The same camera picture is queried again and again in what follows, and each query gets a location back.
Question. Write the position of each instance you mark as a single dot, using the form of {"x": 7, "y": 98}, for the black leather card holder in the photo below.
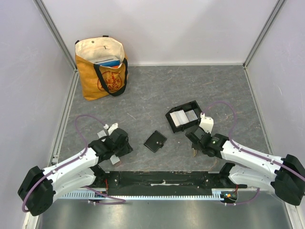
{"x": 155, "y": 141}

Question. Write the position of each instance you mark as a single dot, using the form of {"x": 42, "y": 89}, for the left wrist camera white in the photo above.
{"x": 110, "y": 128}

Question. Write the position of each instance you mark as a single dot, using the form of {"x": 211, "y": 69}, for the silver VIP card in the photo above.
{"x": 191, "y": 115}

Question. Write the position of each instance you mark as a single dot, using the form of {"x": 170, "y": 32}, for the blue book in bag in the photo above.
{"x": 108, "y": 61}

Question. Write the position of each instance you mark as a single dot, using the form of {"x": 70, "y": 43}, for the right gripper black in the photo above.
{"x": 198, "y": 140}

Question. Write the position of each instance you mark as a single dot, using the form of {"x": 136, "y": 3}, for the orange canvas tote bag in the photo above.
{"x": 99, "y": 81}

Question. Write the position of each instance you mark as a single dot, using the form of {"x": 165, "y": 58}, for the clear acrylic rectangular block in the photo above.
{"x": 114, "y": 159}

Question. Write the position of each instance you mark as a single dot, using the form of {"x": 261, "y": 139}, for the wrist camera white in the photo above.
{"x": 206, "y": 123}
{"x": 110, "y": 128}

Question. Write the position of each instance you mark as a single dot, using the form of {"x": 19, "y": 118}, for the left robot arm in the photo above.
{"x": 41, "y": 187}

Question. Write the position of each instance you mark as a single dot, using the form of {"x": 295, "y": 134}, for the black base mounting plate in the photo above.
{"x": 162, "y": 183}

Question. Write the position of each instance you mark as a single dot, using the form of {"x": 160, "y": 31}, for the slotted cable duct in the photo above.
{"x": 85, "y": 194}

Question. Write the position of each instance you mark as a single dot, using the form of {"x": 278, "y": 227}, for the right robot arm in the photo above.
{"x": 284, "y": 176}

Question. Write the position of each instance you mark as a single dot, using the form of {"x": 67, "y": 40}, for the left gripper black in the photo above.
{"x": 127, "y": 149}

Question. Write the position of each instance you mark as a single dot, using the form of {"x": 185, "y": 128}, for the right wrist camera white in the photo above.
{"x": 206, "y": 123}

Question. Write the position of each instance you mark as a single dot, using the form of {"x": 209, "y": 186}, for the stack of white cards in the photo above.
{"x": 179, "y": 118}

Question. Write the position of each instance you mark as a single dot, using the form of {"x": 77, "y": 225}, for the black plastic card bin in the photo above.
{"x": 193, "y": 105}

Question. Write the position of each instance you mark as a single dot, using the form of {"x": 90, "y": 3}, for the aluminium frame rail front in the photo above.
{"x": 237, "y": 175}

